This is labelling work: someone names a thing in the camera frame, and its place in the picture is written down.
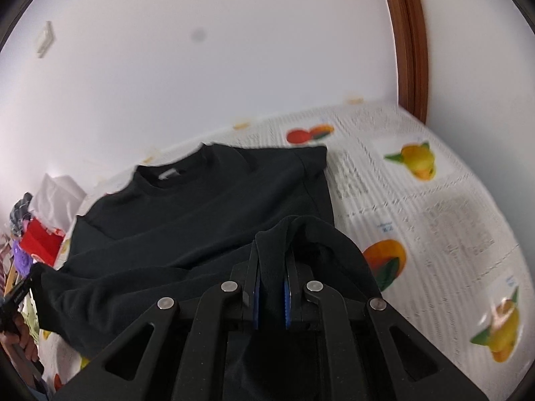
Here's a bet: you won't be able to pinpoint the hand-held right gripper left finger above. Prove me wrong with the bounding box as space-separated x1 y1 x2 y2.
50 240 262 401

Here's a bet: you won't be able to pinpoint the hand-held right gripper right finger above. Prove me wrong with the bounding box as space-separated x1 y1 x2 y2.
284 234 490 401

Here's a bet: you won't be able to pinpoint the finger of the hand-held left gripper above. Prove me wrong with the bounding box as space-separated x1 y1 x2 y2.
12 273 36 301

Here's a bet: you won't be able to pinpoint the black sweatshirt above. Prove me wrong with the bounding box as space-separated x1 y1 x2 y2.
31 142 383 401

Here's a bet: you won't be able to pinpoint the person's left hand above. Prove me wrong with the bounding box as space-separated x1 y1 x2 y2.
0 313 40 368

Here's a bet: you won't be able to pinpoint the purple plush cloth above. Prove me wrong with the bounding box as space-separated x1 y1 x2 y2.
12 240 33 276

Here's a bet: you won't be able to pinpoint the red paper bag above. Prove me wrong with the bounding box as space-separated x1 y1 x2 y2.
20 219 63 268

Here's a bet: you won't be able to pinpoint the grey plaid cloth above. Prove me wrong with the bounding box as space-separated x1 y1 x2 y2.
9 192 34 237

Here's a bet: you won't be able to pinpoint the white plastic bag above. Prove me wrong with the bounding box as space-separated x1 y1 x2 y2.
31 173 88 228

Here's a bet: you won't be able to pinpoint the fruit-printed tablecloth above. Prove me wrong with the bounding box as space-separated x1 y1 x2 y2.
37 100 523 401

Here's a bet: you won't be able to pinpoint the white light switch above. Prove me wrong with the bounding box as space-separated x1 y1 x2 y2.
34 21 56 58

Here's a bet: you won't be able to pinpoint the brown wooden door frame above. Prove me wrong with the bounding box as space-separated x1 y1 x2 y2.
378 0 430 125

